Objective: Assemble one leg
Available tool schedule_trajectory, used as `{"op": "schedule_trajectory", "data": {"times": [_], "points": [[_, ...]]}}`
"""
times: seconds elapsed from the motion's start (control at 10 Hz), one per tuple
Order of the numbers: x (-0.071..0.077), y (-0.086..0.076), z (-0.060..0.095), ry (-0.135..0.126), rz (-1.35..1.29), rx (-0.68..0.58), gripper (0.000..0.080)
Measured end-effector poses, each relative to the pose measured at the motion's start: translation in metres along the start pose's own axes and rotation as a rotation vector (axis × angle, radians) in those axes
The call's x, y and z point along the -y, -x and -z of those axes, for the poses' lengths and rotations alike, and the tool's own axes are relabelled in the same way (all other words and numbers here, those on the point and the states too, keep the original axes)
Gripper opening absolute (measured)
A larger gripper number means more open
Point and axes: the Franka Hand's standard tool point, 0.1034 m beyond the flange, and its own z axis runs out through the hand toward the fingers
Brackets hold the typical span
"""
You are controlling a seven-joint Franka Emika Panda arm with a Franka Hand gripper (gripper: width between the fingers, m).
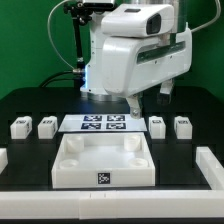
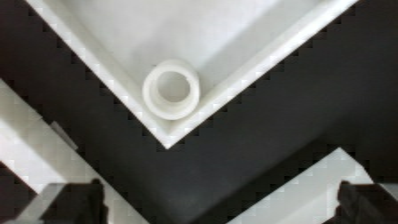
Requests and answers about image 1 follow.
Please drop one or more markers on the white marker sheet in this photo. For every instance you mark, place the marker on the white marker sheet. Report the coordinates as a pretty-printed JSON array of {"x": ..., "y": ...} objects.
[{"x": 102, "y": 123}]

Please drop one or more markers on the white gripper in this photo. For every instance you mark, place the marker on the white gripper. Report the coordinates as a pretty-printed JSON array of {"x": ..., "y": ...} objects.
[{"x": 143, "y": 49}]

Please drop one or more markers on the white fence wall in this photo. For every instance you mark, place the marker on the white fence wall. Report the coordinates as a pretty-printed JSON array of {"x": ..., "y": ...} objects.
[
  {"x": 112, "y": 204},
  {"x": 210, "y": 167}
]

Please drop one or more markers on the white square table top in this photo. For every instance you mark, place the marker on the white square table top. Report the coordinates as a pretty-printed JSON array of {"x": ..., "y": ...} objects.
[{"x": 95, "y": 160}]

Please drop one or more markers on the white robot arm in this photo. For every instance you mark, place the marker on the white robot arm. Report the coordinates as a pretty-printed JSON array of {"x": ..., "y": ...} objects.
[{"x": 101, "y": 8}]

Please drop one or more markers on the white left fence block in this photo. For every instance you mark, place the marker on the white left fence block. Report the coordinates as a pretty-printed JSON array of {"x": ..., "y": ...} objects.
[{"x": 3, "y": 159}]

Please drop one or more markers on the white front fence wall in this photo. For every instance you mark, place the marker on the white front fence wall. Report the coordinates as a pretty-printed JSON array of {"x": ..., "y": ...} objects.
[{"x": 112, "y": 204}]

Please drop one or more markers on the white right fence wall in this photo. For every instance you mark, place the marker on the white right fence wall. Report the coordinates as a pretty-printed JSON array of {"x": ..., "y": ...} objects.
[{"x": 210, "y": 167}]

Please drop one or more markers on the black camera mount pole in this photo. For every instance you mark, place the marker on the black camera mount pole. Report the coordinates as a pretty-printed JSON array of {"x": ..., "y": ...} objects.
[{"x": 80, "y": 16}]

